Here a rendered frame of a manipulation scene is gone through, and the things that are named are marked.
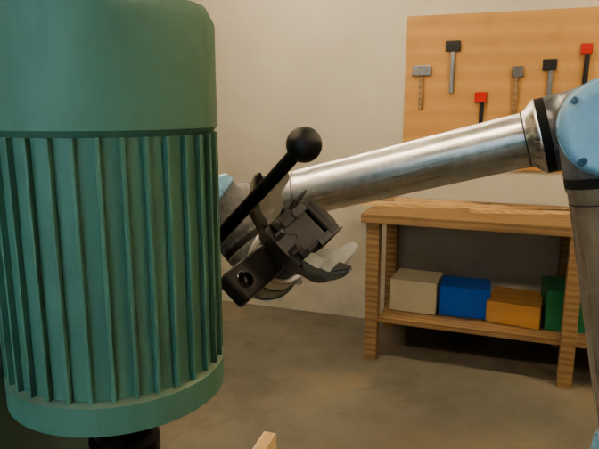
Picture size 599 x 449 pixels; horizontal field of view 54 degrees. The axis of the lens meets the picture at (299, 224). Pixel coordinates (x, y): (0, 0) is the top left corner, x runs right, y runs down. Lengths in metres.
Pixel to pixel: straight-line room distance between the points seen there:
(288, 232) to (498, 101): 3.02
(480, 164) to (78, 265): 0.68
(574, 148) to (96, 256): 0.57
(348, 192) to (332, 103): 2.90
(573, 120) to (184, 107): 0.51
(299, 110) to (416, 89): 0.78
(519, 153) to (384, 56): 2.90
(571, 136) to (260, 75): 3.40
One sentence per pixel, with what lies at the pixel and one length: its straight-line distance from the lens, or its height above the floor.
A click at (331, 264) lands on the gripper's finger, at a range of 0.69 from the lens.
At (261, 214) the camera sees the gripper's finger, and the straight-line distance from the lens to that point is 0.72.
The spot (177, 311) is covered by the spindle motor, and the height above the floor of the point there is 1.29.
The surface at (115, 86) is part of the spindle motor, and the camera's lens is 0.40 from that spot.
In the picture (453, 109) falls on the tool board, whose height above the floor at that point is 1.40.
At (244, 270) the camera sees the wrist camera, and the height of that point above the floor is 1.22.
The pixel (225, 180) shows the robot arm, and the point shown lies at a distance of 0.96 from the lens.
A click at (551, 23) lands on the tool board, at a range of 3.72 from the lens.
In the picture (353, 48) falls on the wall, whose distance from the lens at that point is 3.86.
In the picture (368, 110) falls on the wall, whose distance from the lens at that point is 3.82.
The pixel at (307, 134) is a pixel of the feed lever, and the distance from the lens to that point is 0.55.
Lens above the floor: 1.43
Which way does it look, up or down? 12 degrees down
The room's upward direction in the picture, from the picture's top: straight up
